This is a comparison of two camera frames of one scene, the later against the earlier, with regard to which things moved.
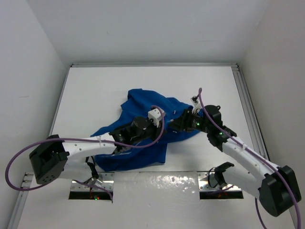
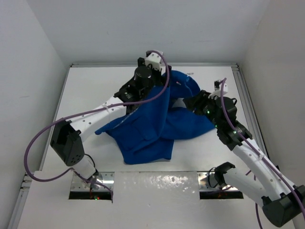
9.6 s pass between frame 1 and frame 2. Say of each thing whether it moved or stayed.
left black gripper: moved
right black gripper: moved
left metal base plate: stayed
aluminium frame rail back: stayed
